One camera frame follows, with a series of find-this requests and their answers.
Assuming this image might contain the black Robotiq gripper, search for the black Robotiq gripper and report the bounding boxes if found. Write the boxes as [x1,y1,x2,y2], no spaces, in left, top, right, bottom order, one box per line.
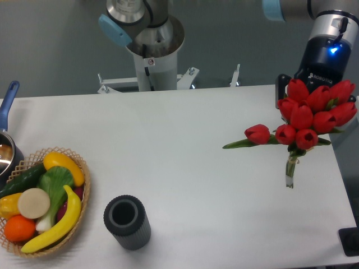
[275,38,356,108]

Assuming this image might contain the red tulip bouquet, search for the red tulip bouquet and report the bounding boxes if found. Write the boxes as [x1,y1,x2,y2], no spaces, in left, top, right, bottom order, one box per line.
[224,79,357,188]

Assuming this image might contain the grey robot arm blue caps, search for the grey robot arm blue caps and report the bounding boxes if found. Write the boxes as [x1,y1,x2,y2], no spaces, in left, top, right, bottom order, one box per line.
[98,1,358,91]

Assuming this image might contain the black device at table edge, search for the black device at table edge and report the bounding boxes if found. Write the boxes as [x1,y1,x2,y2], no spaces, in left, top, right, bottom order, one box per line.
[338,227,358,257]

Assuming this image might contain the dark grey ribbed vase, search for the dark grey ribbed vase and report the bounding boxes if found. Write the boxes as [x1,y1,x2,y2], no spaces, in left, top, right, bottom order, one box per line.
[103,195,151,251]

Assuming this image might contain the red purple vegetable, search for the red purple vegetable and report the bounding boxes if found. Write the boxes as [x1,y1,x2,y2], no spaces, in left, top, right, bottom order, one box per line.
[56,186,84,222]

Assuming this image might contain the yellow squash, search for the yellow squash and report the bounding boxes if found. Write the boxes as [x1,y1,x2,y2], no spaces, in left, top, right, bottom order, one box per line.
[43,151,85,187]

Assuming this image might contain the green bok choy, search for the green bok choy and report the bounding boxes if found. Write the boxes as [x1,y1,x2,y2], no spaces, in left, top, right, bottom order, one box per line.
[36,166,74,233]

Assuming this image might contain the yellow banana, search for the yellow banana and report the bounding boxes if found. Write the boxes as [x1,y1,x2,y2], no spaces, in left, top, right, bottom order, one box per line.
[21,185,81,254]

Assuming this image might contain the woven wicker basket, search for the woven wicker basket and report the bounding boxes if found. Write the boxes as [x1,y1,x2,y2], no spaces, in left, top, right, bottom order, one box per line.
[1,147,90,258]

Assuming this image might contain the dark green cucumber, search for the dark green cucumber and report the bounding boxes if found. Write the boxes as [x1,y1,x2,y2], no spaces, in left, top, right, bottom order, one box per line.
[1,163,46,198]

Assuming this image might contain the beige round disc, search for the beige round disc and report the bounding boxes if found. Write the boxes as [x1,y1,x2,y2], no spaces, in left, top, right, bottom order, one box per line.
[17,188,50,219]

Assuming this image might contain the yellow bell pepper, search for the yellow bell pepper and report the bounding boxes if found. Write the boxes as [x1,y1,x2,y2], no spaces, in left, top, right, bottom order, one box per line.
[1,193,22,219]

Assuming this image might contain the orange fruit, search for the orange fruit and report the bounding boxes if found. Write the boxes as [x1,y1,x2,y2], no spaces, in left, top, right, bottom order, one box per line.
[4,215,35,242]

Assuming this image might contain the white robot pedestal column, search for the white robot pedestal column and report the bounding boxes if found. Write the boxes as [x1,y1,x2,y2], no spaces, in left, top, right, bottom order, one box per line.
[127,15,185,91]

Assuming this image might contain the white metal base frame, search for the white metal base frame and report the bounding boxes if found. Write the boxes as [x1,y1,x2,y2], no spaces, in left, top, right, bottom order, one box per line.
[97,63,241,94]

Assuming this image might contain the blue handled saucepan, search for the blue handled saucepan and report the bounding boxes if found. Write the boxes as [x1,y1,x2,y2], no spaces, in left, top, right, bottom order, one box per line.
[1,81,24,189]

